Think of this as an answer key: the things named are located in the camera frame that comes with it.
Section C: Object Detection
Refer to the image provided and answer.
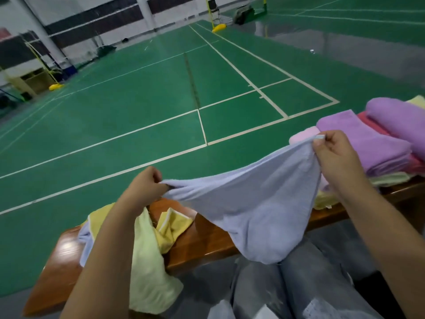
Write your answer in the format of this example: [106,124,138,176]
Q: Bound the person's left hand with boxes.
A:
[116,166,171,220]

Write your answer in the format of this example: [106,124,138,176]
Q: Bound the brown wooden bench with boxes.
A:
[23,176,425,316]

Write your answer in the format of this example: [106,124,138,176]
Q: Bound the person's left forearm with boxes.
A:
[60,209,143,319]

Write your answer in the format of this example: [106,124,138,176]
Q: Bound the yellow green towel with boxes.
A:
[129,208,185,315]

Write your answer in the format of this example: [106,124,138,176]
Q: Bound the purple towel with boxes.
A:
[316,109,414,177]
[365,97,425,162]

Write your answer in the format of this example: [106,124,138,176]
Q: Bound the light blue towel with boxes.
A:
[77,219,95,268]

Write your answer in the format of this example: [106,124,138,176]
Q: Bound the hot pink towel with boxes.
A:
[357,111,425,175]

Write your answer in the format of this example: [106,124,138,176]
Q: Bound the person's grey trousers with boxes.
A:
[229,239,383,319]

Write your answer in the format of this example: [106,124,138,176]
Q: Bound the light green striped towel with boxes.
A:
[371,171,413,188]

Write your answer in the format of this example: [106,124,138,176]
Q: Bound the yellow wooden stand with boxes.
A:
[3,68,50,98]

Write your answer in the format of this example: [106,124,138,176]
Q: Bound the person's right forearm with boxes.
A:
[342,189,425,319]

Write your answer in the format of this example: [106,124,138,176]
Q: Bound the white blue towel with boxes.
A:
[162,135,326,265]

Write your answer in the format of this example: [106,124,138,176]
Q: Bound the black sports bag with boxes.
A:
[232,6,268,25]

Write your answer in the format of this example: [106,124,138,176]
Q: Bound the light pink towel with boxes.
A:
[289,126,321,145]

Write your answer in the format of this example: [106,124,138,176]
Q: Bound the yellow white striped cloth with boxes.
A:
[154,208,195,254]

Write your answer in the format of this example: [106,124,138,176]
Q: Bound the person's right hand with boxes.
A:
[312,130,371,205]

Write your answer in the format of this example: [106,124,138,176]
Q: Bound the dark folding chair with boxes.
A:
[207,0,220,23]

